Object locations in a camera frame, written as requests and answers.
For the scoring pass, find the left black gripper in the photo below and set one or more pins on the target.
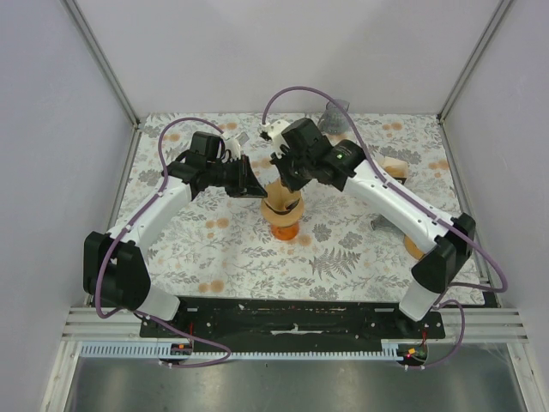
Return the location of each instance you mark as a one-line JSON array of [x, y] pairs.
[[247, 185]]

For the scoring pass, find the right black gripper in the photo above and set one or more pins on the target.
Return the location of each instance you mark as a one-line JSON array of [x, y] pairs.
[[280, 160]]

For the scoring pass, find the grey glass carafe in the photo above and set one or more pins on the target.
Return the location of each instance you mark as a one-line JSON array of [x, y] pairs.
[[333, 121]]

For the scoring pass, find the brown paper coffee filter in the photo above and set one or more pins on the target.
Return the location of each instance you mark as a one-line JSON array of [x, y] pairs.
[[278, 195]]

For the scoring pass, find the wooden ring dripper stand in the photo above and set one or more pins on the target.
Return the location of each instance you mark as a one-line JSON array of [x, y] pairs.
[[282, 220]]

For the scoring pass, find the orange glass carafe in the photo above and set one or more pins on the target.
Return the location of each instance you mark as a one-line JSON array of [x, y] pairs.
[[285, 233]]

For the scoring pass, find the orange coffee filter box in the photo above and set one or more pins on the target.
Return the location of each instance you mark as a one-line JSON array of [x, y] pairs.
[[397, 169]]

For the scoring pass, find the grey glass dripper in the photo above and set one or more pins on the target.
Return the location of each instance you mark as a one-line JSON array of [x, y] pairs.
[[382, 223]]

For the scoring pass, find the blue glass dripper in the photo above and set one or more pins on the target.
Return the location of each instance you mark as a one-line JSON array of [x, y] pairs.
[[287, 208]]

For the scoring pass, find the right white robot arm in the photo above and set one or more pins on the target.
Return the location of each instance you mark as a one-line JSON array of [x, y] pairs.
[[444, 239]]

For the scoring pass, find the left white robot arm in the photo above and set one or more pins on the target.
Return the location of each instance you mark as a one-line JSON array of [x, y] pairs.
[[114, 263]]

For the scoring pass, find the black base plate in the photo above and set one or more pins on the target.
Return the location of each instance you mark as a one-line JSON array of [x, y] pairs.
[[301, 324]]

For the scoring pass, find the white cable duct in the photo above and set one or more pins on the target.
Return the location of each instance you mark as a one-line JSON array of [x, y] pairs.
[[170, 351]]

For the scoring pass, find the aluminium frame rail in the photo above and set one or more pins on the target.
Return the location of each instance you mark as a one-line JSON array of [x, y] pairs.
[[484, 325]]

